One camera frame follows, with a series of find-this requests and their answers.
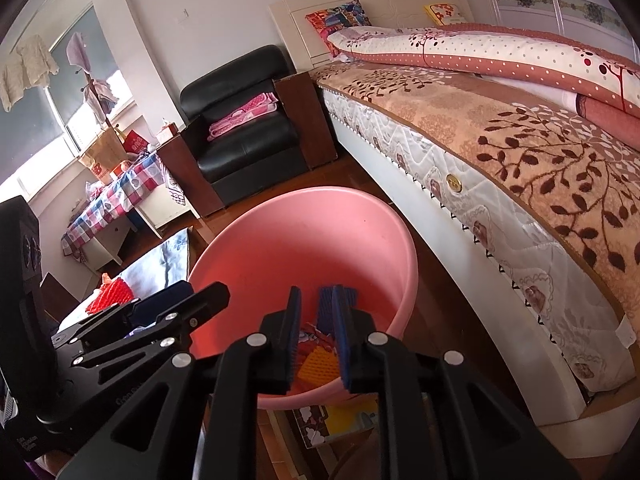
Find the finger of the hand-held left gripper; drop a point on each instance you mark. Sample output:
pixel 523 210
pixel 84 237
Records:
pixel 200 301
pixel 160 305

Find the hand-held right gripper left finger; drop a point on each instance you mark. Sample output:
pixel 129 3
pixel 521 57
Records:
pixel 292 342

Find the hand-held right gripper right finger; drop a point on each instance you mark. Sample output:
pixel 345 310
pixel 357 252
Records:
pixel 342 342

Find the yellow foam fruit net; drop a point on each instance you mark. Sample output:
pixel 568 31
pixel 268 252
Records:
pixel 317 366

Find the red foam fruit net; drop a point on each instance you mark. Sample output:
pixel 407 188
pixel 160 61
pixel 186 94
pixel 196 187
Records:
pixel 110 297

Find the orange and white plastic bag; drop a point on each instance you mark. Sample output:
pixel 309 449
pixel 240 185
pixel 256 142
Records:
pixel 106 278

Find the pink plastic bucket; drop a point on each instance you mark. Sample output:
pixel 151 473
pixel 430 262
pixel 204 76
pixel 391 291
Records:
pixel 300 240

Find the brown wooden side cabinet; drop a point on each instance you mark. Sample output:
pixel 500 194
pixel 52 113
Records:
pixel 305 120
pixel 190 175
pixel 60 295

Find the white desk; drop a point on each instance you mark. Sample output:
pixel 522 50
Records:
pixel 155 205

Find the checkered cloth side table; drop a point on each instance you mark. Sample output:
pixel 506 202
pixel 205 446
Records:
pixel 115 195

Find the black leather armchair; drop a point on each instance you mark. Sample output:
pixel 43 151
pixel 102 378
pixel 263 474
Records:
pixel 240 150

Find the brown paper bag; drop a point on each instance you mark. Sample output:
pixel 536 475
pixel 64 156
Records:
pixel 102 157

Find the red paper bag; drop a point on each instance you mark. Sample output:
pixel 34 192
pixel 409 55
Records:
pixel 132 141

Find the tissue box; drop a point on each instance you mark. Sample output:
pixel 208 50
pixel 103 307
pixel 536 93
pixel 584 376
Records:
pixel 166 132

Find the grey roller blind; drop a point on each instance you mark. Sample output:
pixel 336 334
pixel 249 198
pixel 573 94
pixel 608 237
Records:
pixel 100 45
pixel 30 135

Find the pink folded blanket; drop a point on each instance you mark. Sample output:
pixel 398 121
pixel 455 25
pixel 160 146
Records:
pixel 245 115

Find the wooden coat rack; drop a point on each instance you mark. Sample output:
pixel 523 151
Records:
pixel 95 105

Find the white hanging garment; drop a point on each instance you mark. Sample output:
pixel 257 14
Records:
pixel 100 97

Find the cream knitted garment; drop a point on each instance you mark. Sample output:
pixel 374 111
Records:
pixel 27 70

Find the pink hanging cloth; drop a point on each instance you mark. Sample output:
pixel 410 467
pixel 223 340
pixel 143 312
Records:
pixel 79 52

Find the brown leaf-patterned bed cover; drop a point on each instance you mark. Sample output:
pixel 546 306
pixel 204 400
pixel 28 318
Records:
pixel 525 150

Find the colourful printed pillow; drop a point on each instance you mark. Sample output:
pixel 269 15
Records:
pixel 337 22

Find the pink dotted rolled quilt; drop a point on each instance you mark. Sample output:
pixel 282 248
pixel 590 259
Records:
pixel 475 55

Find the yellow flowered pillow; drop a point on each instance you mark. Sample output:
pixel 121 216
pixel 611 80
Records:
pixel 447 12

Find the white wall switch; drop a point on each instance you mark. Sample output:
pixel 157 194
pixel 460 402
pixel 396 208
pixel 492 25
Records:
pixel 182 16

